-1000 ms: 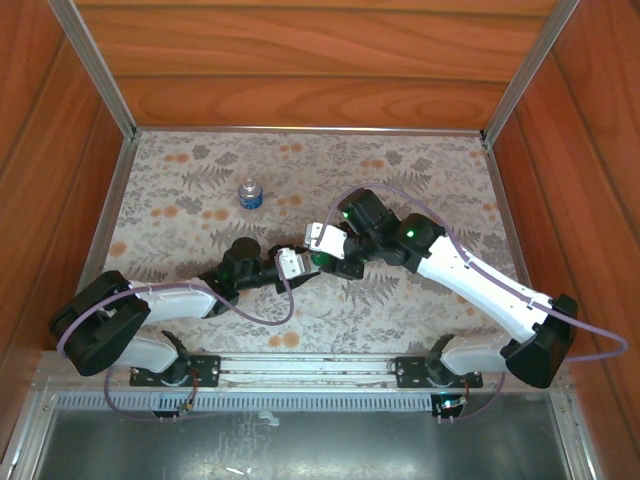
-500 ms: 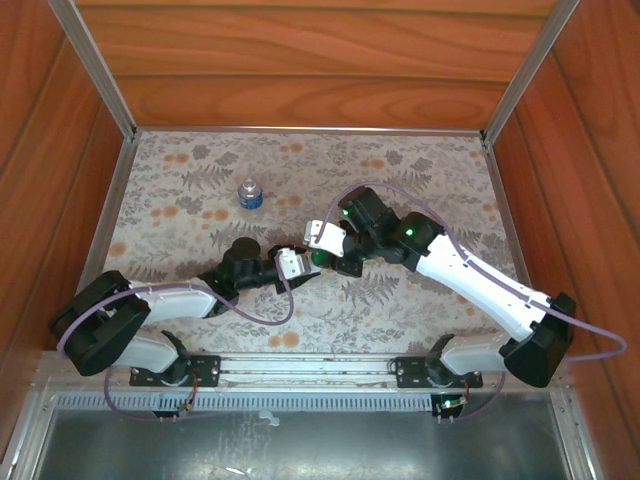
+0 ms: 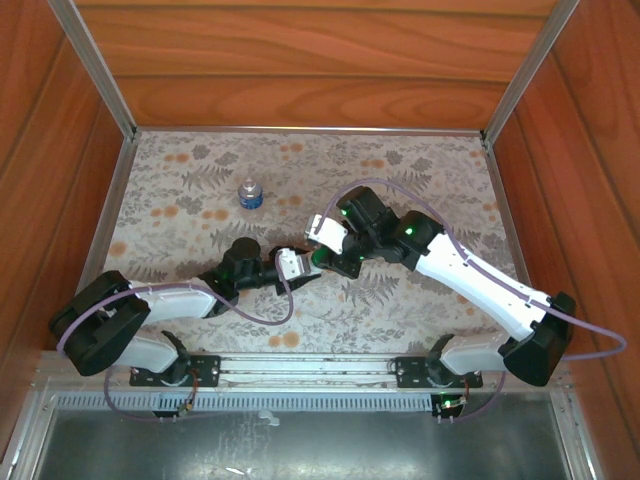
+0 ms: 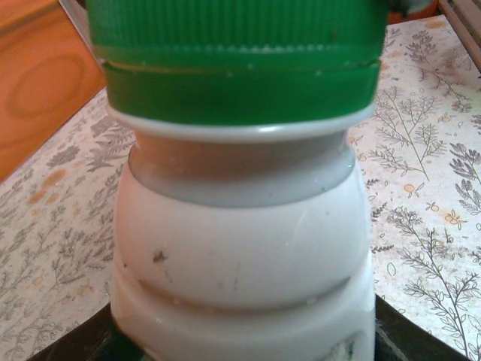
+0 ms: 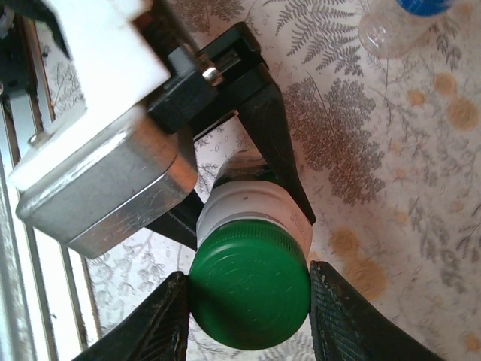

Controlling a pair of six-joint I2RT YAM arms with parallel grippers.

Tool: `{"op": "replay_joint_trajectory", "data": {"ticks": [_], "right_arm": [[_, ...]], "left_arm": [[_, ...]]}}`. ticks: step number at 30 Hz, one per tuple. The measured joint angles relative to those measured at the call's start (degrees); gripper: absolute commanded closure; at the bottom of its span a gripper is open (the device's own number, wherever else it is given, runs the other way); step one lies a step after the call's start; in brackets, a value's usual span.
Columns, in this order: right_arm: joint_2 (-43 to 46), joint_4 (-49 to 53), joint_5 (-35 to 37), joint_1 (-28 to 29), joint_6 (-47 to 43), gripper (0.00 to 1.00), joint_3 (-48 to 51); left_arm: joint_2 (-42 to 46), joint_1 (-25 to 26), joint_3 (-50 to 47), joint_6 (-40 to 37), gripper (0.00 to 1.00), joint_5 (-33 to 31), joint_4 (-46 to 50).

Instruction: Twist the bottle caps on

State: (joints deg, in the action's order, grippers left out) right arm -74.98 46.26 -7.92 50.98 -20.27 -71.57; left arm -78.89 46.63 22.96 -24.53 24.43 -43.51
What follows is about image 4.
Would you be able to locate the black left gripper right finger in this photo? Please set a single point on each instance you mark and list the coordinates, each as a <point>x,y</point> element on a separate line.
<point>398,334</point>

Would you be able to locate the aluminium front rail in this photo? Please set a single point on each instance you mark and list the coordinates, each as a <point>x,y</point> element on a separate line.
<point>464,26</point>

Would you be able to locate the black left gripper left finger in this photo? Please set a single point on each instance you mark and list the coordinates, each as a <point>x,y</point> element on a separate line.
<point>86,338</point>

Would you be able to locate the green bottle cap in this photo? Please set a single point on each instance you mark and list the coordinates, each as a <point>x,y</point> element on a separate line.
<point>236,26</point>

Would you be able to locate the aluminium frame post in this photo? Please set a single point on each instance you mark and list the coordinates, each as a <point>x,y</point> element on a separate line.
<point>73,11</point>

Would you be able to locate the white plastic bottle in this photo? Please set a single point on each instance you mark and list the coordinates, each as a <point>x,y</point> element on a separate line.
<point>240,244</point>

